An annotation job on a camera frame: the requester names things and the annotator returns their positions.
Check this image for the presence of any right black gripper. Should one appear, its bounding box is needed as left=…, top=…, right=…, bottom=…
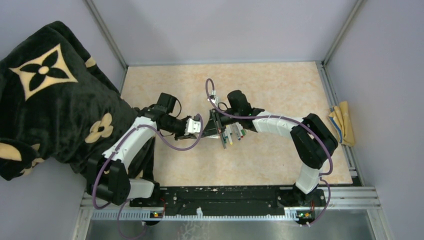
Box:
left=201, top=108, right=241, bottom=138

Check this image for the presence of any houndstooth patterned pen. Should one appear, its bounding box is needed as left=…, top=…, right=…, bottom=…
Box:
left=220, top=136, right=227, bottom=149

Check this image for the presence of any yellow cap white marker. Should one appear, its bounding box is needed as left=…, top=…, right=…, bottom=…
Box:
left=225, top=129, right=233, bottom=145

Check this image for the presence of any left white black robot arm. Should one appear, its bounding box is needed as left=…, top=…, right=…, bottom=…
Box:
left=85, top=93, right=204, bottom=209

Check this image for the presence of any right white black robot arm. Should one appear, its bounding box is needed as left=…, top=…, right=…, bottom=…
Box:
left=207, top=90, right=339, bottom=207

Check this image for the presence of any green cap white marker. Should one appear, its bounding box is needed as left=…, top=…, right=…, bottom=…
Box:
left=222, top=131, right=228, bottom=144

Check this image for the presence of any blue tip acrylic marker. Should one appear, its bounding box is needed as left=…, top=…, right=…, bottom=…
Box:
left=232, top=123, right=242, bottom=141

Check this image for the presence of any red cap green-end marker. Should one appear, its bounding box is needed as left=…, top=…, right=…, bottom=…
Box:
left=236, top=122, right=246, bottom=138

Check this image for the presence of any yellow folded cloth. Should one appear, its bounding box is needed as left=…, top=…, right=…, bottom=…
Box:
left=328, top=101, right=356, bottom=147

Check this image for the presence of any black floral plush blanket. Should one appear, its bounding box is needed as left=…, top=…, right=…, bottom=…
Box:
left=0, top=20, right=141, bottom=181

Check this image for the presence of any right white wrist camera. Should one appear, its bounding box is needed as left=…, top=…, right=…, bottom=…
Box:
left=209, top=90, right=220, bottom=107

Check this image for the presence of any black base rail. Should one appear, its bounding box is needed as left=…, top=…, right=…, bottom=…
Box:
left=129, top=185, right=326, bottom=217

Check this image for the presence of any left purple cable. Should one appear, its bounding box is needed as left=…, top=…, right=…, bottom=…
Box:
left=91, top=113, right=205, bottom=240

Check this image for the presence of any purple cable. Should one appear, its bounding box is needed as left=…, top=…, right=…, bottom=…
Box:
left=91, top=113, right=205, bottom=240
left=205, top=78, right=334, bottom=228

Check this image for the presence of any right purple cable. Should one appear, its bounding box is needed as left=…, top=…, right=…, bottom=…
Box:
left=205, top=78, right=334, bottom=228

